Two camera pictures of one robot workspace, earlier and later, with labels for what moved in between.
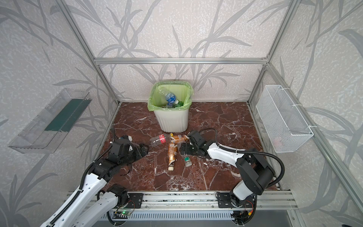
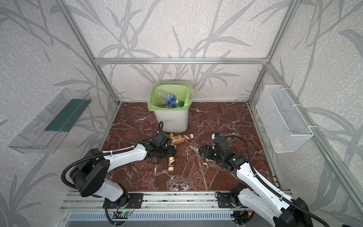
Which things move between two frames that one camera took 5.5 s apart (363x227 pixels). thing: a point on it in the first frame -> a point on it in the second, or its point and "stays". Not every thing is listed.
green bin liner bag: x=182 y=90 stays
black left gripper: x=140 y=149 -> x=168 y=148
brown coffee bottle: x=172 y=154 stays
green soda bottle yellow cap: x=180 y=104 stays
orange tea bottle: x=179 y=138 stays
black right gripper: x=186 y=147 -> x=210 y=152
